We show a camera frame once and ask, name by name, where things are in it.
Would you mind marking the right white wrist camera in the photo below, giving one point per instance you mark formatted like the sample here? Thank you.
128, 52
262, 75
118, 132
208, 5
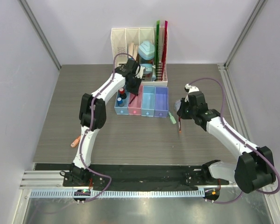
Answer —
190, 89

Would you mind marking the blue spine book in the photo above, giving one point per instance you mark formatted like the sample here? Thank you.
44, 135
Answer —
131, 49

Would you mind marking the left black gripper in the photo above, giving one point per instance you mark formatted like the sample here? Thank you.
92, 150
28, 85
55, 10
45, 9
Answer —
135, 90

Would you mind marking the perforated metal cable tray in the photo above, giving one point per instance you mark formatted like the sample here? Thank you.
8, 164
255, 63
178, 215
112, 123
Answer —
83, 193

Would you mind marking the blue plastic drawer bin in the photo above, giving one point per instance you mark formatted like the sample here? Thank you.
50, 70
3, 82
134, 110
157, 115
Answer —
122, 110

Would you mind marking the green transparent ruler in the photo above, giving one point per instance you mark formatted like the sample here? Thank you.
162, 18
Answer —
157, 45

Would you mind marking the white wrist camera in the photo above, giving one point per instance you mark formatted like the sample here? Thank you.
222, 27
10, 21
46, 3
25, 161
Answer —
190, 89
140, 72

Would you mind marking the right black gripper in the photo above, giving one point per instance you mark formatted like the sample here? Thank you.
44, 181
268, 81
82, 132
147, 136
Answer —
181, 112

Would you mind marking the white desktop file organizer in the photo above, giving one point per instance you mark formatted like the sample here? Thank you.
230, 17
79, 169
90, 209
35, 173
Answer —
122, 37

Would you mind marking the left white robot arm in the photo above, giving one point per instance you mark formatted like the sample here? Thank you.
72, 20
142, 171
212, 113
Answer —
92, 115

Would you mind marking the light blue drawer bin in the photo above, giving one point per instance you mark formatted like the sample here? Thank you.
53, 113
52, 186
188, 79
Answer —
148, 101

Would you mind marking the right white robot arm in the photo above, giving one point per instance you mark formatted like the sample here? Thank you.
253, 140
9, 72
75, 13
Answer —
254, 168

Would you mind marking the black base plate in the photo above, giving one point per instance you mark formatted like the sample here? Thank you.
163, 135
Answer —
144, 178

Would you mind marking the pink plastic drawer bin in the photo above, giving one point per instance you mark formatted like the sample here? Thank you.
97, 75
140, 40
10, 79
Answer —
135, 107

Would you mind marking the purple plastic drawer bin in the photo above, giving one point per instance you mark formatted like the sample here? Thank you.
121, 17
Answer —
161, 102

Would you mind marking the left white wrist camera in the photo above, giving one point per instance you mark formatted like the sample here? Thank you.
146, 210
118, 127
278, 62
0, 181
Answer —
140, 72

